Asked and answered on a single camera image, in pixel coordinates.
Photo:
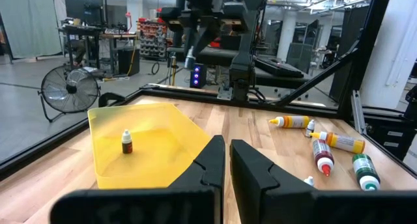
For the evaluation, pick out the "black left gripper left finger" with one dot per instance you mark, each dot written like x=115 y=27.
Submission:
x=195 y=198

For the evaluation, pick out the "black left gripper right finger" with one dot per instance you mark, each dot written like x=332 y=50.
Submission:
x=277 y=201

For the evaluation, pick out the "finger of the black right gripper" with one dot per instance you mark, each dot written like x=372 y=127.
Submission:
x=188 y=35
x=207 y=35

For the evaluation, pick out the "large red food coloring bottle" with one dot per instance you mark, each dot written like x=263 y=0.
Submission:
x=322 y=152

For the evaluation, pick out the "large yellow food coloring bottle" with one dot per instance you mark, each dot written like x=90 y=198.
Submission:
x=342 y=142
x=290 y=121

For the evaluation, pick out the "large green food coloring bottle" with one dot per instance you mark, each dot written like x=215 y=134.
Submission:
x=364 y=168

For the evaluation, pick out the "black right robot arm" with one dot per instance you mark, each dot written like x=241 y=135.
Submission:
x=242 y=54

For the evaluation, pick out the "dark grey desk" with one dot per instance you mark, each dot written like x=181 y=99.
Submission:
x=211 y=56

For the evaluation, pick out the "parts bin rack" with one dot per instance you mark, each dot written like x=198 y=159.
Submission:
x=153 y=38

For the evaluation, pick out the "computer tower with purple lights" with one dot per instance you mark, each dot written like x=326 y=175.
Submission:
x=202 y=74

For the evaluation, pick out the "yellow translucent plastic bin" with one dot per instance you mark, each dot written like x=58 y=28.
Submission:
x=153 y=152

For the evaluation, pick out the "black cabinet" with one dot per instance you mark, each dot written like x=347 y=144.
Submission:
x=128 y=61

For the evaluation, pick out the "wooden workshop desk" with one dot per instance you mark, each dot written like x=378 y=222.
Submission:
x=117 y=36

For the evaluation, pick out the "black computer monitor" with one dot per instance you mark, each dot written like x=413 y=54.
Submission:
x=84 y=7

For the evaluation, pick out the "black floor fan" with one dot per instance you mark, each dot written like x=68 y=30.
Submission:
x=70 y=89

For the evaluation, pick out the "grey curtain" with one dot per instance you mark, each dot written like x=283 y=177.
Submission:
x=29 y=22

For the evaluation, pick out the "black aluminium rig frame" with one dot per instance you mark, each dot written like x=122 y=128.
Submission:
x=195 y=95

